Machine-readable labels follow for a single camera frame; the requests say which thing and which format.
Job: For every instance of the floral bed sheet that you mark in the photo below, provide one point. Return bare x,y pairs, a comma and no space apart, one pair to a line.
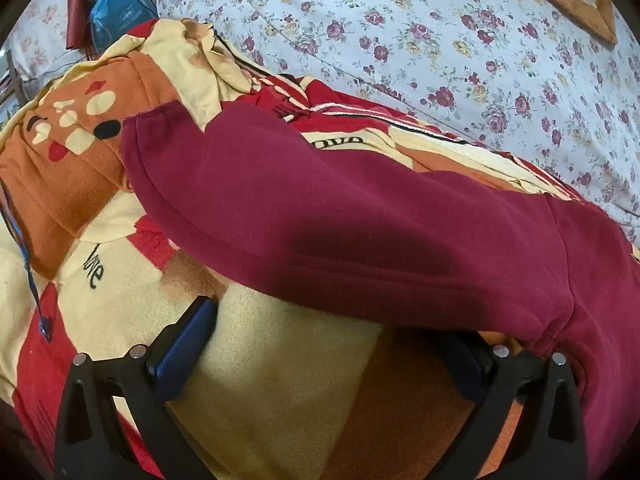
45,35

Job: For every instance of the floral white quilt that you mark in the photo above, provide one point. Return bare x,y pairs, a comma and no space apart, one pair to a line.
400,35

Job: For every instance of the dark red cloth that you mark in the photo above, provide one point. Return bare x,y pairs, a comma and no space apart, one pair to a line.
77,10

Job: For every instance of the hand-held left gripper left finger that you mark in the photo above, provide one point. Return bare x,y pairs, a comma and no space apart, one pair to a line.
186,355

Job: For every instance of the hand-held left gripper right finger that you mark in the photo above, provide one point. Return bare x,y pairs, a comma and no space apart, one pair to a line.
467,365

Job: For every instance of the red orange cream printed blanket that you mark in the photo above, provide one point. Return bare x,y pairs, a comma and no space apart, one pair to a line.
280,385

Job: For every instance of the orange checkered cushion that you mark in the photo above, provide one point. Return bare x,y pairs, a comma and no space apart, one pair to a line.
595,10

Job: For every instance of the maroon fleece garment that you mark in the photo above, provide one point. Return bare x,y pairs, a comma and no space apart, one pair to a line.
325,220

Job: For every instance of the blue plastic bag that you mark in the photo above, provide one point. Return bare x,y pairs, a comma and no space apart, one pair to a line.
117,10

